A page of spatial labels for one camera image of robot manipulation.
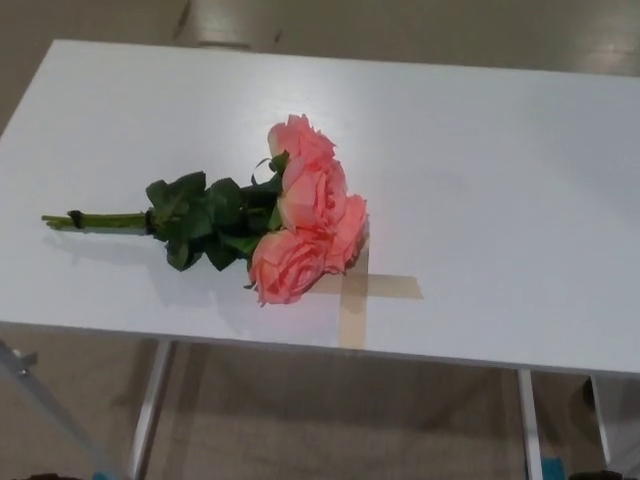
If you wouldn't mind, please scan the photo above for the long beige masking tape strip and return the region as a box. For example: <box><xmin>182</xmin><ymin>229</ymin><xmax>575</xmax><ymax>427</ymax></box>
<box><xmin>337</xmin><ymin>247</ymin><xmax>372</xmax><ymax>350</ymax></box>

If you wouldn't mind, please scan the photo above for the grey metal frame bar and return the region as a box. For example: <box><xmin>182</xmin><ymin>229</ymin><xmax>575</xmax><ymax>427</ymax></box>
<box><xmin>0</xmin><ymin>338</ymin><xmax>117</xmax><ymax>480</ymax></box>

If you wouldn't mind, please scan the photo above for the pink rose bouquet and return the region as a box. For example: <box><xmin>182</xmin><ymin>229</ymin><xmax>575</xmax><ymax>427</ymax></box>
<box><xmin>41</xmin><ymin>113</ymin><xmax>370</xmax><ymax>308</ymax></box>

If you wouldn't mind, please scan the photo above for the white table leg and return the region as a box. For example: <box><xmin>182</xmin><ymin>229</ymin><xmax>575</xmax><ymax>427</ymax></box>
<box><xmin>128</xmin><ymin>339</ymin><xmax>176</xmax><ymax>480</ymax></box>
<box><xmin>516</xmin><ymin>369</ymin><xmax>544</xmax><ymax>480</ymax></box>
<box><xmin>589</xmin><ymin>375</ymin><xmax>614</xmax><ymax>455</ymax></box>

